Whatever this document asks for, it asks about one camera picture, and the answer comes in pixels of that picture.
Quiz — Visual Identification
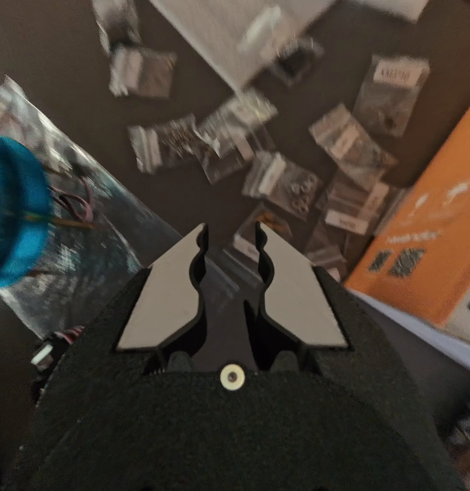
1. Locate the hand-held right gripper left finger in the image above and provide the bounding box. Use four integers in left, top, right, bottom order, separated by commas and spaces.
116, 223, 209, 351

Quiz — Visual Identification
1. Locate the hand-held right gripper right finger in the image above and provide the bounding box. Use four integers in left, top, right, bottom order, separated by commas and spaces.
255, 222, 349, 350

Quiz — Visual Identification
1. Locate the orange cardboard box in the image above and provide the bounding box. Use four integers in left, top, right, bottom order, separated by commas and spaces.
344, 92, 470, 363

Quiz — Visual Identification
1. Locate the blue toy robot arm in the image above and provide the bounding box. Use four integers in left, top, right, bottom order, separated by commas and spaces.
0, 134, 53, 292

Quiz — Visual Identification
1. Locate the group of hardware bags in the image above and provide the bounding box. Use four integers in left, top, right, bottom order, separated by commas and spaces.
91, 0, 431, 281

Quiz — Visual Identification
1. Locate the dark grey desk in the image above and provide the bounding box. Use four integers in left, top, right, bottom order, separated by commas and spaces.
0, 0, 470, 461

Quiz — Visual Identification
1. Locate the large clear plastic bag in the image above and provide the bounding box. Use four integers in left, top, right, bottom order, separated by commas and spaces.
0, 75, 182, 340

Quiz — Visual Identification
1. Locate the small black servo motor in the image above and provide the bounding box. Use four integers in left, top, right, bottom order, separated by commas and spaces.
30, 325, 86, 403

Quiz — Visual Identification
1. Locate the white foam sheet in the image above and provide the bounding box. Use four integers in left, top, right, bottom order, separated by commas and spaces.
148, 0, 429, 91

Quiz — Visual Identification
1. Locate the red white black servo cable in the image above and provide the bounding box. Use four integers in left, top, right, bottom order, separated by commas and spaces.
47, 180, 99, 231

